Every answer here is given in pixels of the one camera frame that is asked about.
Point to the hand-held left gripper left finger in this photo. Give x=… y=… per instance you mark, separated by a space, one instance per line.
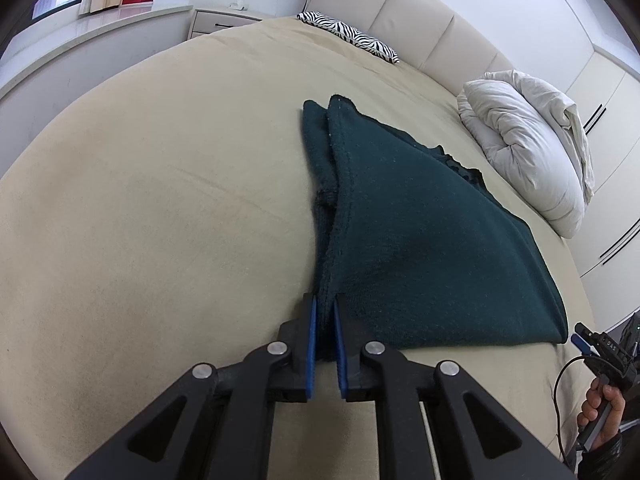
x=307 y=350

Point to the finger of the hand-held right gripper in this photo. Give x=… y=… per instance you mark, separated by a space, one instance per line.
x=586 y=332
x=581 y=345

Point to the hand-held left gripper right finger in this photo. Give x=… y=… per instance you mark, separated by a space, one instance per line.
x=342 y=350

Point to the dark green sweater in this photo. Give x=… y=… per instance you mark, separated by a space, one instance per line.
x=415 y=240

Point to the person's right forearm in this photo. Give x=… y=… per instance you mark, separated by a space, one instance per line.
x=600 y=460

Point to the person's right hand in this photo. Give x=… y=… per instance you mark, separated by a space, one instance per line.
x=615 y=410

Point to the white wardrobe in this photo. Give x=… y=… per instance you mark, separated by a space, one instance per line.
x=610 y=160

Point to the white folded duvet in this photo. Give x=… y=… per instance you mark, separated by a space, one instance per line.
x=525 y=150

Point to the beige bed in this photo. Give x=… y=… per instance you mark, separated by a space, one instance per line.
x=150 y=185

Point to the zebra print pillow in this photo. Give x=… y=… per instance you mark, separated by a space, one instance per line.
x=350 y=35

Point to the cream padded headboard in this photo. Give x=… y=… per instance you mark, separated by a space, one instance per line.
x=415 y=20

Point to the white nightstand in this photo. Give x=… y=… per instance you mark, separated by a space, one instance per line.
x=220 y=22

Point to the small white nightstand item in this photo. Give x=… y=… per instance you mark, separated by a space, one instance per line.
x=240 y=5

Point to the white window bench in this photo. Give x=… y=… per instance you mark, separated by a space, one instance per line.
x=75 y=45

